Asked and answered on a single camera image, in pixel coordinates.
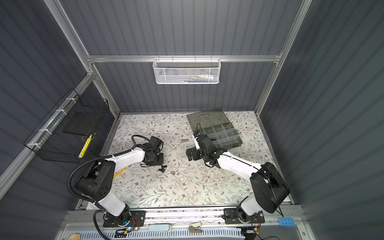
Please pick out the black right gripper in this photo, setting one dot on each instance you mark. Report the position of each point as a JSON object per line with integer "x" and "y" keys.
{"x": 188, "y": 151}

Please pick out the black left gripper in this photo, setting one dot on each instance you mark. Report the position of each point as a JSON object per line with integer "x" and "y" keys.
{"x": 161, "y": 162}

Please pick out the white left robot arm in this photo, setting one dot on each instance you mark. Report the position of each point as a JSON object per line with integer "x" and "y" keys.
{"x": 95, "y": 180}

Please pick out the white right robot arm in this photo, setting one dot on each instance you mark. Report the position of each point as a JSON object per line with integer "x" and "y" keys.
{"x": 268, "y": 186}

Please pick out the black bolts cluster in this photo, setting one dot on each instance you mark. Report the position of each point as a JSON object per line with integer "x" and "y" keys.
{"x": 163, "y": 168}

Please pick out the clear green organizer box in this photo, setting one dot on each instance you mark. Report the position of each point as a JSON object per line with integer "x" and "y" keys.
{"x": 216, "y": 125}

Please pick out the yellow calculator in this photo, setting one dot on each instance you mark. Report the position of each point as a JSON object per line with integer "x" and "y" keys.
{"x": 118, "y": 172}

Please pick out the yellow marker in basket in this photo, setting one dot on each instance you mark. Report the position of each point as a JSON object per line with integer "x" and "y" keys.
{"x": 85, "y": 147}

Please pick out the blue lego-like block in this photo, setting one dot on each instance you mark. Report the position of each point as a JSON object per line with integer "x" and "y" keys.
{"x": 286, "y": 222}

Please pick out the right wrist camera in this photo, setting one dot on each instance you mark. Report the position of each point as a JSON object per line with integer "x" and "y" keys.
{"x": 196, "y": 141}

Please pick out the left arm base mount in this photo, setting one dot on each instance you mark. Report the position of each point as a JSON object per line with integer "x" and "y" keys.
{"x": 126, "y": 219}

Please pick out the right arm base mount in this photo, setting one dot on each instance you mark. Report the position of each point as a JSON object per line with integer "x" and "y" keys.
{"x": 238, "y": 216}

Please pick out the white wire mesh basket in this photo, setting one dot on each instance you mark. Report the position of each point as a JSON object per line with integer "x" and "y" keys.
{"x": 187, "y": 72}

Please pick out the black wire wall basket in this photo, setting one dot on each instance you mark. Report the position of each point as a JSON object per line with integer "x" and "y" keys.
{"x": 62, "y": 136}

